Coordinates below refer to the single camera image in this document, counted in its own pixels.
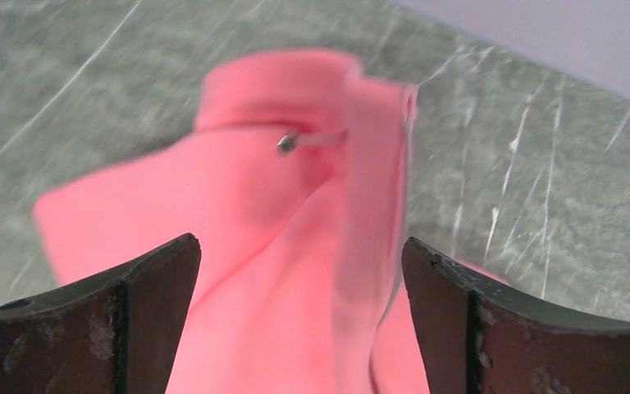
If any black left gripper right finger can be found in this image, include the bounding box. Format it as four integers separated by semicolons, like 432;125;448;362
401;238;630;394

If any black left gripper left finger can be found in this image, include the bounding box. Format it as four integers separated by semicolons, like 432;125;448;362
0;234;201;394

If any pink zip-up jacket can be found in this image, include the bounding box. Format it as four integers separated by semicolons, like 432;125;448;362
32;48;512;394

